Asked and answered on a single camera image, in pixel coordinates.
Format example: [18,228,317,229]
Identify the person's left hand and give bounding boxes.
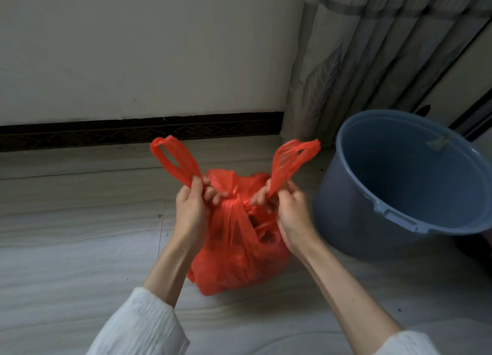
[175,175,230,249]

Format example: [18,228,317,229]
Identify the person's right hand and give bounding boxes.
[251,179,320,256]

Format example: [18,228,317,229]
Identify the red plastic bag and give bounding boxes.
[149,135,321,296]

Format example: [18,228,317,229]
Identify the person's left forearm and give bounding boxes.
[86,237,198,355]

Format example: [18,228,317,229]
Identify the person's right forearm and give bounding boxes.
[294,237,443,355]

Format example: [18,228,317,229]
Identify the dark patterned baseboard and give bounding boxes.
[0,112,285,153]

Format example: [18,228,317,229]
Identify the grey-blue plastic bucket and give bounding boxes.
[312,109,492,258]

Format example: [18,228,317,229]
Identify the strip of clear tape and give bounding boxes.
[427,133,451,152]

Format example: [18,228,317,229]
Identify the grey patterned curtain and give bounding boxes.
[280,0,492,147]

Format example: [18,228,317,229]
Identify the dark-framed glass door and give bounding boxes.
[411,18,492,143]

